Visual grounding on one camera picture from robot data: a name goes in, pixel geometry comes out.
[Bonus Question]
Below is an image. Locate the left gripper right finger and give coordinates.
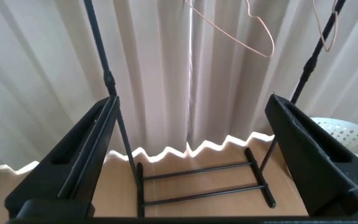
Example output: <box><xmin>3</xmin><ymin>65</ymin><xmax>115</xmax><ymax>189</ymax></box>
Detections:
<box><xmin>265</xmin><ymin>94</ymin><xmax>358</xmax><ymax>217</ymax></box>

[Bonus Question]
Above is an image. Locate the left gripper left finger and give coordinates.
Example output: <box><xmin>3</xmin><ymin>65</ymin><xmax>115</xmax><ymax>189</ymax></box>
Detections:
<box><xmin>4</xmin><ymin>95</ymin><xmax>120</xmax><ymax>218</ymax></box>

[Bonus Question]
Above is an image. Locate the white laundry basket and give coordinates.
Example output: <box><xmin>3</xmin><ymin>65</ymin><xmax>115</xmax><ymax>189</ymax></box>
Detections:
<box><xmin>311</xmin><ymin>116</ymin><xmax>358</xmax><ymax>156</ymax></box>

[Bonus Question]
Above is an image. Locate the black clothes rack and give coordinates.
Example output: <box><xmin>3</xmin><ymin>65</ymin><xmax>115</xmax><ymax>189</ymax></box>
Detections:
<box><xmin>83</xmin><ymin>0</ymin><xmax>347</xmax><ymax>218</ymax></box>

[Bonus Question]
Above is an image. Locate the beige curtain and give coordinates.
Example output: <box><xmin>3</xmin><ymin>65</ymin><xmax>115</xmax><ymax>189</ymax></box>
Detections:
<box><xmin>0</xmin><ymin>0</ymin><xmax>358</xmax><ymax>172</ymax></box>

